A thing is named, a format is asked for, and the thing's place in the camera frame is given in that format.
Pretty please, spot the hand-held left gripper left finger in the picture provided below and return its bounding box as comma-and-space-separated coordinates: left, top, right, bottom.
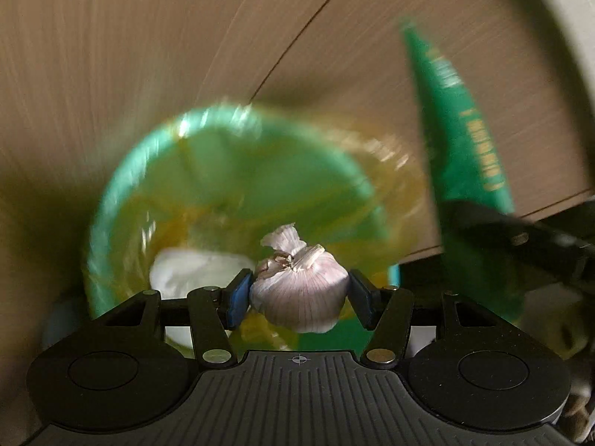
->
93, 269, 254, 368

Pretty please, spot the green snack packet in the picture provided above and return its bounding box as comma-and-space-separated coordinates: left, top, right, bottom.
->
400, 21, 528, 326

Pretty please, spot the garlic bulb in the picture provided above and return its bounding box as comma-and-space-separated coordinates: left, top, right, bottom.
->
250, 223, 350, 334

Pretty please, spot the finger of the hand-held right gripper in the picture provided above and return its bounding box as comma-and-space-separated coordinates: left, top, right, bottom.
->
441, 201, 595, 289

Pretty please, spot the yellow plastic bin liner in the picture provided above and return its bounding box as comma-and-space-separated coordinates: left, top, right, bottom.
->
86, 116, 428, 349

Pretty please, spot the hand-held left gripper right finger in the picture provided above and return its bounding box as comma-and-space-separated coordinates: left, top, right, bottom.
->
348, 269, 503, 368

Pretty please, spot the green trash bin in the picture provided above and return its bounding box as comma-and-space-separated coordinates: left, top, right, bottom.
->
84, 104, 433, 354

